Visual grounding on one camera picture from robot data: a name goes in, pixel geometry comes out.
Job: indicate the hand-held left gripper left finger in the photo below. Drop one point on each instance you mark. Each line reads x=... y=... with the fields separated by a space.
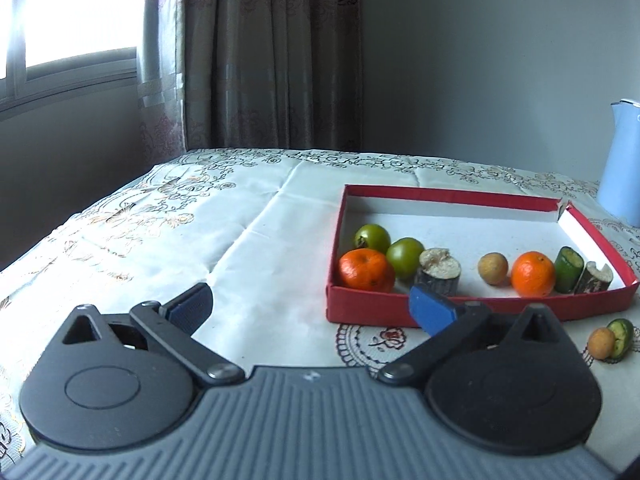
x=190 y=309

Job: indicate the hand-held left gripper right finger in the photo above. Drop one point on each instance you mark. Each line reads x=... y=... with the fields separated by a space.
x=430 y=310

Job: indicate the eggplant chunk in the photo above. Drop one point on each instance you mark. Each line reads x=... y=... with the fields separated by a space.
x=592 y=278
x=439 y=272

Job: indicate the green tomato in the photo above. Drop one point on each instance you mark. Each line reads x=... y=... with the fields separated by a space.
x=406 y=256
x=374 y=236

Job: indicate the brown longan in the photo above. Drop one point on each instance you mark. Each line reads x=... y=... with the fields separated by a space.
x=601 y=344
x=493 y=268

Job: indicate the orange tangerine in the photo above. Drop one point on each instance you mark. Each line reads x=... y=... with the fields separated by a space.
x=533 y=274
x=366 y=269

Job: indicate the red cardboard box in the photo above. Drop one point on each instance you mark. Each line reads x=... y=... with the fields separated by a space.
x=465 y=230

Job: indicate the green cucumber piece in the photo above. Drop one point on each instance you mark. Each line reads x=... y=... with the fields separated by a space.
x=568 y=269
x=622 y=337

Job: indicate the floral white tablecloth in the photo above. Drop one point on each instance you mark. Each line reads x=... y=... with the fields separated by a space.
x=240 y=230

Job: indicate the light blue kettle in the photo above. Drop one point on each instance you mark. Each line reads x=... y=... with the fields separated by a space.
x=622 y=165

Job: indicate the patterned grey curtain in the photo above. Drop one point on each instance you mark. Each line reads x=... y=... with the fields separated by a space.
x=260 y=50

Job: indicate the window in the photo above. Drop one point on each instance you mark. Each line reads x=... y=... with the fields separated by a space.
x=65 y=20

